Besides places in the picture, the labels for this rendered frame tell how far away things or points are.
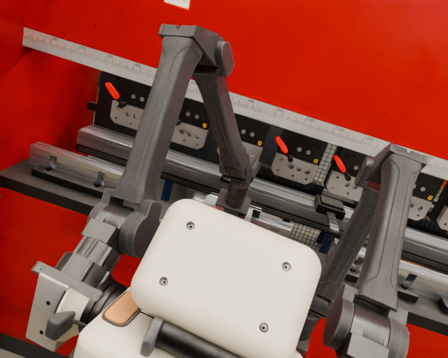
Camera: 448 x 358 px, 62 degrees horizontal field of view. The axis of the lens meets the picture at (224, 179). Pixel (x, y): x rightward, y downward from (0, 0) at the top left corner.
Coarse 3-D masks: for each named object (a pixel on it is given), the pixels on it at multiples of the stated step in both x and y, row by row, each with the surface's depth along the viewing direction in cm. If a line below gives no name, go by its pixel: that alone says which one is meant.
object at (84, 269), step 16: (96, 240) 58; (64, 256) 58; (80, 256) 56; (96, 256) 57; (112, 256) 58; (48, 272) 54; (64, 272) 54; (80, 272) 55; (96, 272) 56; (80, 288) 53; (96, 288) 53
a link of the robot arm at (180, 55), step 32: (160, 32) 68; (192, 32) 65; (160, 64) 67; (192, 64) 68; (160, 96) 65; (160, 128) 64; (128, 160) 65; (160, 160) 66; (128, 192) 63; (128, 224) 60
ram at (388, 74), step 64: (64, 0) 122; (128, 0) 119; (192, 0) 116; (256, 0) 113; (320, 0) 110; (384, 0) 108; (256, 64) 120; (320, 64) 117; (384, 64) 114; (384, 128) 120
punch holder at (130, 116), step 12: (120, 84) 129; (132, 84) 128; (144, 84) 128; (120, 96) 130; (132, 96) 130; (144, 96) 129; (120, 108) 131; (132, 108) 131; (120, 120) 133; (132, 120) 132
